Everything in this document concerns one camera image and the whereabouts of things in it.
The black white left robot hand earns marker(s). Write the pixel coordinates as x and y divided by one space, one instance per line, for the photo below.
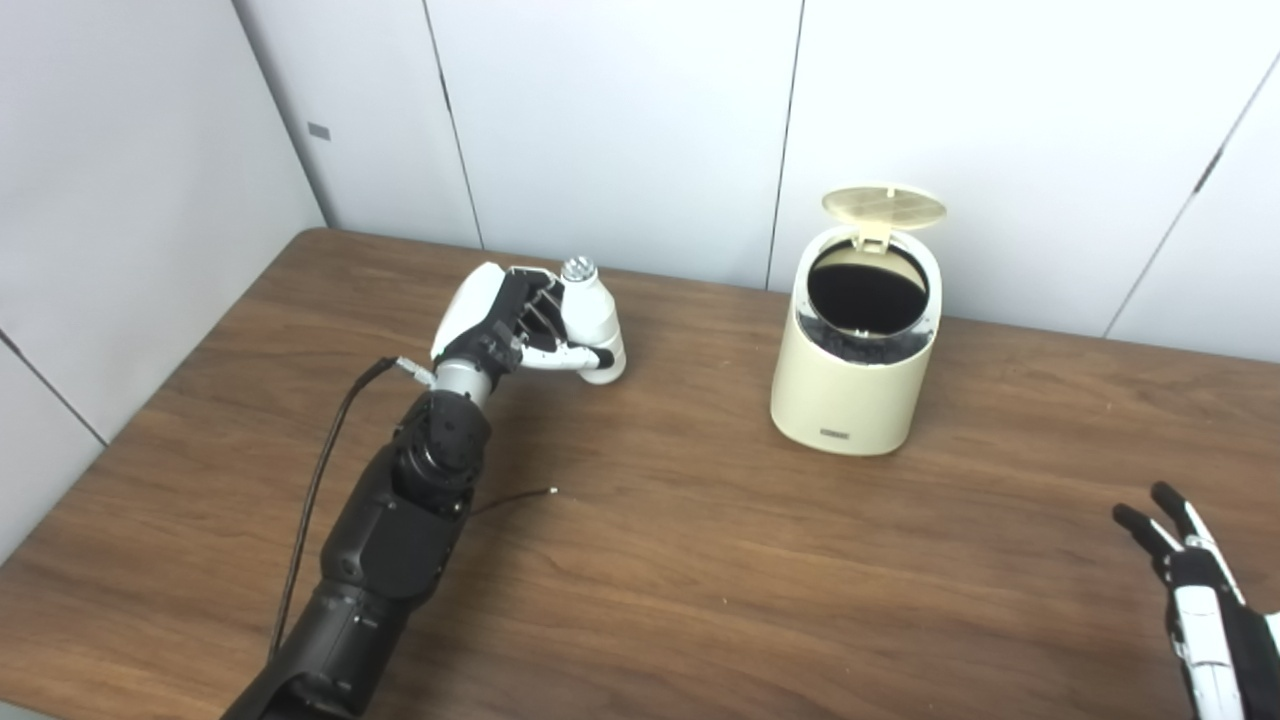
465 310

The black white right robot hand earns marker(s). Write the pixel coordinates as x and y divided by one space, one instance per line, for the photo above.
1205 640

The small white plastic bottle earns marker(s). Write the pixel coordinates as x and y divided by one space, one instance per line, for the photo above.
598 320

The cream round bin lid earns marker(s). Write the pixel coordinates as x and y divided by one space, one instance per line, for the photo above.
885 207

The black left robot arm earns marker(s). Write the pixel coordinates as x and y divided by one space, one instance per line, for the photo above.
390 550

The cream-colored bin body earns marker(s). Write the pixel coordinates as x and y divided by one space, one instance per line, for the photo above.
845 400

